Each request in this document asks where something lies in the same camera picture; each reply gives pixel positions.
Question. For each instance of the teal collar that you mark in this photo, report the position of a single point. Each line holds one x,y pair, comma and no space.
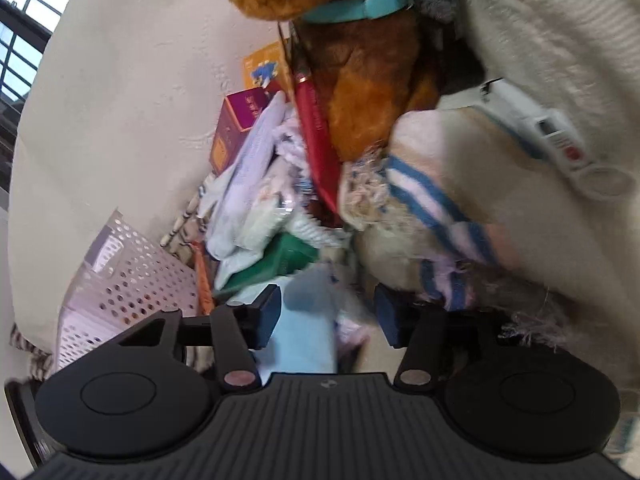
380,4

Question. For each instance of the white handheld thermometer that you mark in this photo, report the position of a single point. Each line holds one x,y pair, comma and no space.
550,130

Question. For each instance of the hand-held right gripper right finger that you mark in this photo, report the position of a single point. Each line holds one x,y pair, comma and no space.
387,315

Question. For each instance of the patterned white tissue pack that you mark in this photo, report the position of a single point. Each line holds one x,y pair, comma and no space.
260,215

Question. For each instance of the purple and orange box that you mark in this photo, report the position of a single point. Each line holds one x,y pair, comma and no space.
240,115

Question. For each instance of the large white tissue pack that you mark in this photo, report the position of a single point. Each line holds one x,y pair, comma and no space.
252,160

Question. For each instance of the light blue packet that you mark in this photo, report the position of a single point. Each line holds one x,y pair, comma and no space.
310,320

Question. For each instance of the blue striped towel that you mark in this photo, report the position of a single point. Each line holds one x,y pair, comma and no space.
430,205

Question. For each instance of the brown plush toy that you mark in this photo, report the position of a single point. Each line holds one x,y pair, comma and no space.
370,80

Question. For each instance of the white perforated basket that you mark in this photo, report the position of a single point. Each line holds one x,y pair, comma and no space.
135,270

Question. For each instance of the orange box with blue print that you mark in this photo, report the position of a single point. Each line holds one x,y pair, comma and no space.
265,62

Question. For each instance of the green packet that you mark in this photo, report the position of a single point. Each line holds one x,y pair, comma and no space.
280,260

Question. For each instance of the large white cushion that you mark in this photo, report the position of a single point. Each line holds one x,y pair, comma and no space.
125,110

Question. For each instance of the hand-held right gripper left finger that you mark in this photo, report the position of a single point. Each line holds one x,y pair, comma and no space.
270,312

